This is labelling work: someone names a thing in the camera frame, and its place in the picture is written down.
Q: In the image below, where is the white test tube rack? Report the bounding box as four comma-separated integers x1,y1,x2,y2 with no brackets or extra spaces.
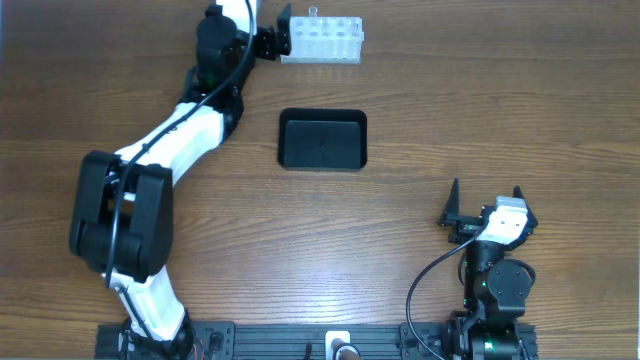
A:
279,15,365,65

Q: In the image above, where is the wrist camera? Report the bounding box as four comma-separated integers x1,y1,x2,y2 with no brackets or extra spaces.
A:
482,195,530,246
216,0,261,34

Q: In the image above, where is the mounting rail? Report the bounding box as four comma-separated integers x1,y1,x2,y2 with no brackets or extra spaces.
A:
94,320,539,360

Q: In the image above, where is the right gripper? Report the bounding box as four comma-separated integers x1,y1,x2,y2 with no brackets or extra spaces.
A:
438,178,539,246

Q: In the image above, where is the black tray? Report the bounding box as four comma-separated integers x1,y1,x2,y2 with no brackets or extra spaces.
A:
277,107,369,173

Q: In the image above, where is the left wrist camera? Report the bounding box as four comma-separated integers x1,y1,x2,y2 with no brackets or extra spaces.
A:
216,0,261,34

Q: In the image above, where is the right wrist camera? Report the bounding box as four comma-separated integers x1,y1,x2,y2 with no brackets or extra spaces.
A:
482,195,530,246

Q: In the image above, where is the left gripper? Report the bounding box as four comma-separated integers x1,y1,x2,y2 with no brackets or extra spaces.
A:
205,3,293,62

